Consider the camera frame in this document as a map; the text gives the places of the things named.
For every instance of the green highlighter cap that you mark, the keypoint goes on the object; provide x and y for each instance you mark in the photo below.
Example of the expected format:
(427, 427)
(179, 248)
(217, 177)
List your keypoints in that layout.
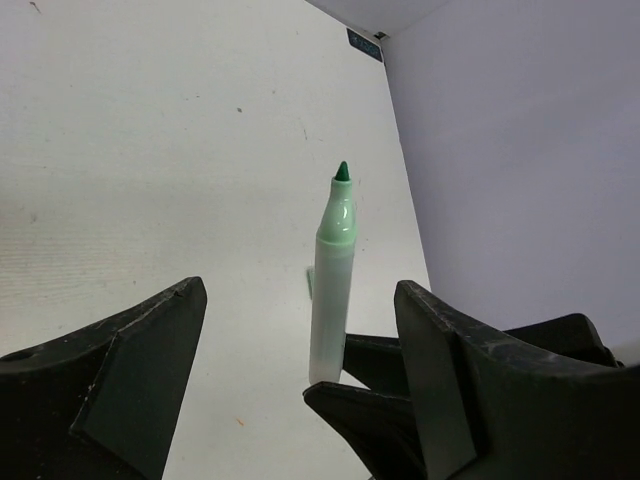
(310, 282)

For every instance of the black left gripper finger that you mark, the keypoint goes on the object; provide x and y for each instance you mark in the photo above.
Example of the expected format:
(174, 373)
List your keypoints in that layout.
(102, 402)
(380, 429)
(490, 406)
(376, 362)

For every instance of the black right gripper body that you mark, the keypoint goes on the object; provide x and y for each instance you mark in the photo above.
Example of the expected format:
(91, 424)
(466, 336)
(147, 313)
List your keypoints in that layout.
(573, 336)

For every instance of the blue table label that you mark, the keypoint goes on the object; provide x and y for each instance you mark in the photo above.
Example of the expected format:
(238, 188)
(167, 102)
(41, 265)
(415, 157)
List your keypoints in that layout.
(364, 45)

